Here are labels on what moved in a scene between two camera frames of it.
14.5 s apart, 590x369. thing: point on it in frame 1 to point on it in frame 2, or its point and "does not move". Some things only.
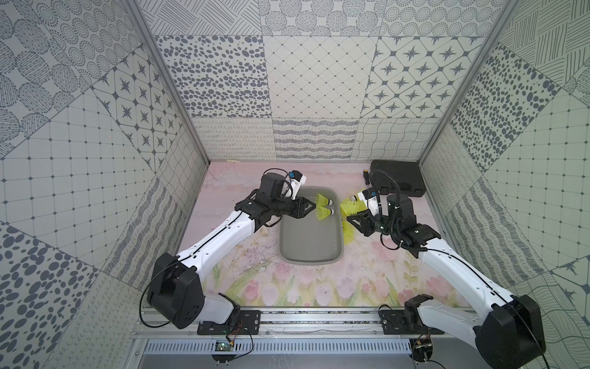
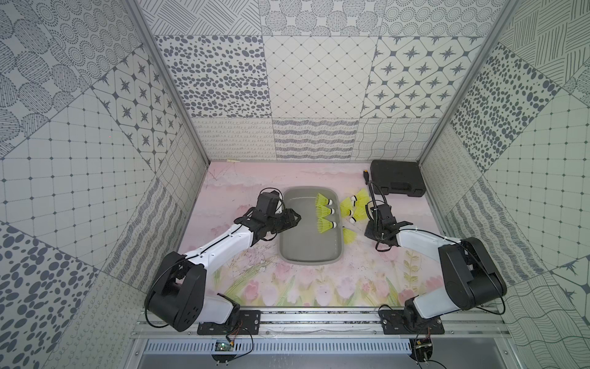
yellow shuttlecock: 322,201 does not move
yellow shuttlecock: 323,213 does not move
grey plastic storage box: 309,241 does not move
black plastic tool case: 397,177 does not move
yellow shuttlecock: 348,229 to 324,224
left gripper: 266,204 to 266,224
